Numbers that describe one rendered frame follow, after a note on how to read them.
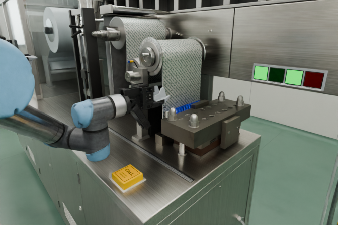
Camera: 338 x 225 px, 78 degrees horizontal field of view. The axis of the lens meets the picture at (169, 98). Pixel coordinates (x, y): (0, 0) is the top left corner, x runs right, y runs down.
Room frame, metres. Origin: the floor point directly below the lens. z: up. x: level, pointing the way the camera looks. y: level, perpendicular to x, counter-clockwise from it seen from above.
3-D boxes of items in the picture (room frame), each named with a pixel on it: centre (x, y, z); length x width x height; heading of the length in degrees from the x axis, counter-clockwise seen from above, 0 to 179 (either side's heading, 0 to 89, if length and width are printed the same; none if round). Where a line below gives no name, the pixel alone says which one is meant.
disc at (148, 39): (0.82, 0.07, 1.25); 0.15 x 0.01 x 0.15; 44
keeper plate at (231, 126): (0.75, -0.24, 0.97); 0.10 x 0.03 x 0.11; 134
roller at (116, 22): (1.10, 0.15, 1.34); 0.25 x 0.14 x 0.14; 134
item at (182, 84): (0.87, -0.06, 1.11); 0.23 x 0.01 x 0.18; 134
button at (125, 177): (0.55, 0.13, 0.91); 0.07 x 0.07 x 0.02; 44
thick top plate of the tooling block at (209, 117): (0.81, -0.17, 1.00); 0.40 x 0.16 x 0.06; 134
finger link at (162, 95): (0.76, 0.02, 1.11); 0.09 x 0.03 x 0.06; 133
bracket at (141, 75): (0.82, 0.12, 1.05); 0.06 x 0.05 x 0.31; 134
